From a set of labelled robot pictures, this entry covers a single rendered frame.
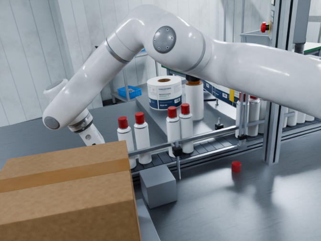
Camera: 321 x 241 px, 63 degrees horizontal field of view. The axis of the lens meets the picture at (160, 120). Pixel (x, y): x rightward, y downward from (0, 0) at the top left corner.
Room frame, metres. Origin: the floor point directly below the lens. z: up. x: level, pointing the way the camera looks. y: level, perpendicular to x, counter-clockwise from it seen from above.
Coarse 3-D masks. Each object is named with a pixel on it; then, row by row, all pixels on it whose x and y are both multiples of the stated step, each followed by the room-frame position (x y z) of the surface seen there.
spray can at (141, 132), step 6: (138, 114) 0.87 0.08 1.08; (138, 120) 0.86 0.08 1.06; (144, 120) 0.87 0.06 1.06; (138, 126) 0.85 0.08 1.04; (144, 126) 0.86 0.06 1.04; (138, 132) 0.85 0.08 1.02; (144, 132) 0.85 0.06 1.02; (138, 138) 0.85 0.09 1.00; (144, 138) 0.85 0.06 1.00; (138, 144) 0.85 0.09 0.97; (144, 144) 0.85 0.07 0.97; (138, 156) 0.87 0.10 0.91; (144, 156) 0.85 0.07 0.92; (150, 156) 0.86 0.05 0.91; (144, 162) 0.85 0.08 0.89; (150, 162) 0.86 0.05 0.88
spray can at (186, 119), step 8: (184, 104) 0.92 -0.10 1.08; (184, 112) 0.91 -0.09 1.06; (184, 120) 0.90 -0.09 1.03; (192, 120) 0.91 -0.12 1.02; (184, 128) 0.90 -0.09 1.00; (192, 128) 0.91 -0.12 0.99; (184, 136) 0.90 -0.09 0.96; (184, 144) 0.90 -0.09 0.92; (192, 144) 0.90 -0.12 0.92; (184, 152) 0.90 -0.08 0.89; (192, 152) 0.90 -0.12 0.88
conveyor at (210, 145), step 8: (320, 120) 1.08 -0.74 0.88; (288, 128) 1.03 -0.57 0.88; (296, 128) 1.03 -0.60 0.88; (224, 136) 1.01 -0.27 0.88; (232, 136) 1.01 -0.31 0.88; (256, 136) 0.99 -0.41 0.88; (200, 144) 0.96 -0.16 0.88; (208, 144) 0.96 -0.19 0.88; (216, 144) 0.95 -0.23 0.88; (224, 144) 0.95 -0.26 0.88; (232, 144) 0.94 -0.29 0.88; (168, 152) 0.93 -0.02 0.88; (200, 152) 0.90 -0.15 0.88; (136, 160) 0.89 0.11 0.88; (152, 160) 0.88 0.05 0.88; (160, 160) 0.87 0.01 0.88; (168, 160) 0.87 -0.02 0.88; (136, 168) 0.83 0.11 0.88; (144, 168) 0.83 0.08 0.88
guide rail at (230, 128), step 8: (288, 112) 1.03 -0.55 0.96; (256, 120) 0.98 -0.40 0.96; (264, 120) 0.98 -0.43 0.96; (224, 128) 0.93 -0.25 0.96; (232, 128) 0.93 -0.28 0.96; (192, 136) 0.89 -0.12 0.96; (200, 136) 0.89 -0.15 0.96; (208, 136) 0.90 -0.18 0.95; (160, 144) 0.85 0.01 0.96; (168, 144) 0.85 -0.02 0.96; (128, 152) 0.82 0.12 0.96; (136, 152) 0.82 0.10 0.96; (144, 152) 0.83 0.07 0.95
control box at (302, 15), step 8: (304, 0) 0.85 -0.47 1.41; (272, 8) 0.95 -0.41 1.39; (304, 8) 0.85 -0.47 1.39; (296, 16) 0.86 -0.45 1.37; (304, 16) 0.85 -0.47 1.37; (272, 24) 0.91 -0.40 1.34; (296, 24) 0.86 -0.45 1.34; (304, 24) 0.85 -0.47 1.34; (272, 32) 0.89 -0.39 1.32; (296, 32) 0.86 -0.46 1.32; (304, 32) 0.85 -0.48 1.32; (296, 40) 0.85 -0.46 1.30; (304, 40) 0.85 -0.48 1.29
